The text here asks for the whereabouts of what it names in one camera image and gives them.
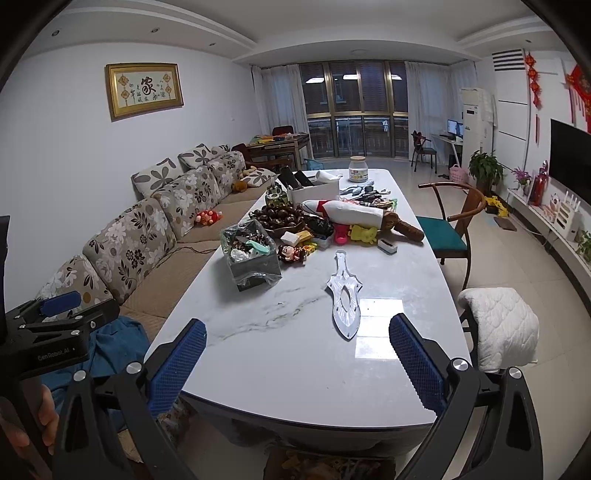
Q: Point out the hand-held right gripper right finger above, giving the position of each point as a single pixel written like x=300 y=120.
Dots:
x=418 y=364

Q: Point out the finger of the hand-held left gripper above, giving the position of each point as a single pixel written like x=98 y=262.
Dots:
x=61 y=303
x=97 y=316

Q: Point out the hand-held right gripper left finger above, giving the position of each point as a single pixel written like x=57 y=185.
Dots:
x=178 y=369

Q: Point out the silver toy sword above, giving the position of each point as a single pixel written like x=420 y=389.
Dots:
x=345 y=300

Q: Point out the person's left hand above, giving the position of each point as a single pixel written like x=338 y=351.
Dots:
x=14 y=441

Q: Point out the blue cloth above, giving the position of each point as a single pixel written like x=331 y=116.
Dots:
x=120 y=346

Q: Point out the floral fabric sofa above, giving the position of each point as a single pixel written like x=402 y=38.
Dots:
x=138 y=240

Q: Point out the white quilted chair cushion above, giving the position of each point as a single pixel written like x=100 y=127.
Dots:
x=501 y=327

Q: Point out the black white eraser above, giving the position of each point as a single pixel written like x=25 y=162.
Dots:
x=387 y=246

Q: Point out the grey bin with clear bag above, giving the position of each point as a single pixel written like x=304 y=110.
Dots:
x=251 y=263

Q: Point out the wooden chair teal seat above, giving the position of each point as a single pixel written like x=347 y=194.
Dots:
x=443 y=235

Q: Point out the yellow green toy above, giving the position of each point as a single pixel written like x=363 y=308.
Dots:
x=364 y=233

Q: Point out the pink toy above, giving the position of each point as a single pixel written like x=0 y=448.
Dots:
x=342 y=235

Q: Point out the grey floral throw pillow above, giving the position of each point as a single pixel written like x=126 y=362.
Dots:
x=196 y=154
x=220 y=150
x=157 y=177
x=258 y=176

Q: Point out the cartoon figure toy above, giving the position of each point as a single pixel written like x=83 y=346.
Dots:
x=291 y=254

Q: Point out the white red plush toy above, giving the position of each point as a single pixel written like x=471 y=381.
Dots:
x=351 y=213

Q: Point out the colourful flat packet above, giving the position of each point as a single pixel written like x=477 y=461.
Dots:
x=383 y=201

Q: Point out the brown floor mat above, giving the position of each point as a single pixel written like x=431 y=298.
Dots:
x=505 y=223

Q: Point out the black toy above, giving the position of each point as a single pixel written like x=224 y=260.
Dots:
x=318 y=226

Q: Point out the white block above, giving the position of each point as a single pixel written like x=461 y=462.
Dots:
x=291 y=238

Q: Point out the yellow toy excavator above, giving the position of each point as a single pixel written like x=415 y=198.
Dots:
x=496 y=205

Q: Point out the tray of dark chestnuts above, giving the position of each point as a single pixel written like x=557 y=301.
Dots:
x=277 y=217

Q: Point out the white television cabinet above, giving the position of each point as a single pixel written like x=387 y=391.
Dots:
x=540 y=217

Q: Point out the brown plush toy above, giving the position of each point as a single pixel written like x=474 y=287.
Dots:
x=239 y=186

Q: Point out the pink basket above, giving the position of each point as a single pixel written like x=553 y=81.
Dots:
x=459 y=171

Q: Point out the glass jar with lid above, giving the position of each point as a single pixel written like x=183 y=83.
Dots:
x=358 y=173

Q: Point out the green glass jar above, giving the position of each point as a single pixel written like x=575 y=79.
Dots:
x=276 y=194

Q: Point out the white storage box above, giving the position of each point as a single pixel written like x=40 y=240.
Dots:
x=314 y=189

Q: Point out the small green plant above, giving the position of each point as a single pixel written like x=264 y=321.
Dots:
x=584 y=244

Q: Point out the large green potted plant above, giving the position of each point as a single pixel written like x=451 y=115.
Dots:
x=485 y=168

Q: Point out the white slotted rack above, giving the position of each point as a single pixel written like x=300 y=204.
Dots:
x=570 y=217

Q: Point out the purple potted flower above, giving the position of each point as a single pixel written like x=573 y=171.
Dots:
x=521 y=177

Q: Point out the black metal chair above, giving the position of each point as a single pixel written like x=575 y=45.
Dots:
x=422 y=150

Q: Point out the red fire extinguisher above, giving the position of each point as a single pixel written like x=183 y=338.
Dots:
x=539 y=187

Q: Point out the black remote control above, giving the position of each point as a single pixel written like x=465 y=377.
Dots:
x=288 y=177
x=304 y=177

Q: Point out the white computer desk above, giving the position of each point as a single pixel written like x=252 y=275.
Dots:
x=445 y=141

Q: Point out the gold framed calligraphy picture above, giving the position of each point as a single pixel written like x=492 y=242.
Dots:
x=144 y=90

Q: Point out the brown wooden desk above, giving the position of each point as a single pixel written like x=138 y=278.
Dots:
x=277 y=147

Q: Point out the white floor air conditioner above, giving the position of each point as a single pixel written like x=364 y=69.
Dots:
x=478 y=124

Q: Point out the black television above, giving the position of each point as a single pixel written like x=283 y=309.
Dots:
x=570 y=154

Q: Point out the red chair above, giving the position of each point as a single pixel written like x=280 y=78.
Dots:
x=282 y=130

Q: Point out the white curtain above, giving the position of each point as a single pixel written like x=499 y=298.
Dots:
x=281 y=99
x=434 y=101

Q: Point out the gold framed window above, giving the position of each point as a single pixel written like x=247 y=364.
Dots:
x=355 y=106

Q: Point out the red knot hanging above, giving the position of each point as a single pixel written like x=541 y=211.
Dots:
x=533 y=81

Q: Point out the red wall decoration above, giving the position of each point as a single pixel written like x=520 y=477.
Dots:
x=579 y=92

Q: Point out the wall air vent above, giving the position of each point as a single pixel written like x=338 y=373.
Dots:
x=507 y=60

